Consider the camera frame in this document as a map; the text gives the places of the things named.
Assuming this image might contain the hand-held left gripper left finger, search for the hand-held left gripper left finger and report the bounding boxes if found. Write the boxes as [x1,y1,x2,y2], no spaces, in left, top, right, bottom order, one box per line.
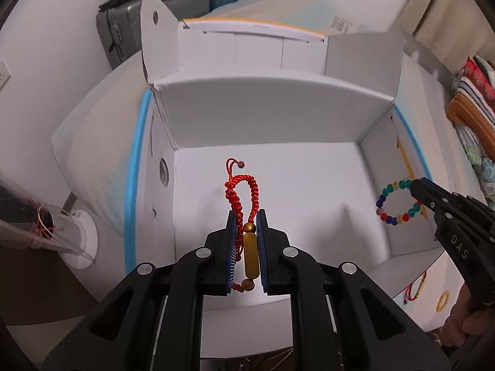
[41,211,242,371]

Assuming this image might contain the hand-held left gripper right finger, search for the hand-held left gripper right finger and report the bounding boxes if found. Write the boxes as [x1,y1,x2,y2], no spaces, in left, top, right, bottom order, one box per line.
[257,209,451,371]

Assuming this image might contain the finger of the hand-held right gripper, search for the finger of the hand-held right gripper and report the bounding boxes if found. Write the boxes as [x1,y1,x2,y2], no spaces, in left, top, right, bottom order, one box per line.
[409,177,458,222]

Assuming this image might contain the red braided bracelet gold tube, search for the red braided bracelet gold tube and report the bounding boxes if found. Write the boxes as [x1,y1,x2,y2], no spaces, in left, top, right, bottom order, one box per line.
[224,158,260,292]

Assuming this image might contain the multicolour bead bracelet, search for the multicolour bead bracelet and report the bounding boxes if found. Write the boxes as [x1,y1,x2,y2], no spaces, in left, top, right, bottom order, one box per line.
[376,178,424,225]

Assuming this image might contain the white cardboard box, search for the white cardboard box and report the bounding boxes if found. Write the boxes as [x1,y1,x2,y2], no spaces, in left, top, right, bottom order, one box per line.
[124,0,445,360]

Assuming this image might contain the red and gold bracelet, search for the red and gold bracelet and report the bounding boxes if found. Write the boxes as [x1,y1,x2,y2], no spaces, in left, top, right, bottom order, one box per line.
[402,271,428,304]

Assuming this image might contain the person's right hand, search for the person's right hand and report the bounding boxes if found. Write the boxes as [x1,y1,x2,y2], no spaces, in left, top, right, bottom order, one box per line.
[443,283,490,350]

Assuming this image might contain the floral blanket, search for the floral blanket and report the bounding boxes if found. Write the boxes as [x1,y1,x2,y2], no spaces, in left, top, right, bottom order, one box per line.
[454,122,495,205]

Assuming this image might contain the striped folded cloths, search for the striped folded cloths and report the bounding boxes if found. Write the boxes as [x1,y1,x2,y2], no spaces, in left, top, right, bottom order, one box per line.
[446,56,495,136]

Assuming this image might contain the beige curtain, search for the beige curtain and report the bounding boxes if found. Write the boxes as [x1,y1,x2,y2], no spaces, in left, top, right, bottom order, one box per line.
[398,0,492,70]

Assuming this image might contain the clear bag with red threads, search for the clear bag with red threads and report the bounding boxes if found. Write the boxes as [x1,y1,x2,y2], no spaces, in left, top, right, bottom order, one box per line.
[0,180,84,256]

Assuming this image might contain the grey suitcase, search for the grey suitcase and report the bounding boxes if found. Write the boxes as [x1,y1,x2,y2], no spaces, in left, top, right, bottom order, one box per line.
[96,0,211,68]

